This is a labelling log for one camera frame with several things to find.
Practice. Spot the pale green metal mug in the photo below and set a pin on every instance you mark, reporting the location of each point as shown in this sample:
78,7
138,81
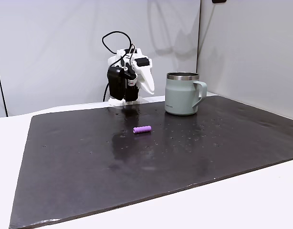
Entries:
182,95

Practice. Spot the purple pen grip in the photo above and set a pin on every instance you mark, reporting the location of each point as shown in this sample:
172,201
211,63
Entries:
142,129

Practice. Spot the black table mat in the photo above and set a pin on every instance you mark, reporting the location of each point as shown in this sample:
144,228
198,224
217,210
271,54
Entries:
137,162

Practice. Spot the black camera box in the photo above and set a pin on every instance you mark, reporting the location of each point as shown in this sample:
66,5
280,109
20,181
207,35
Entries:
143,61

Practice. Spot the black overhead mount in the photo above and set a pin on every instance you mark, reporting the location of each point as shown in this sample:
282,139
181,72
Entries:
219,1

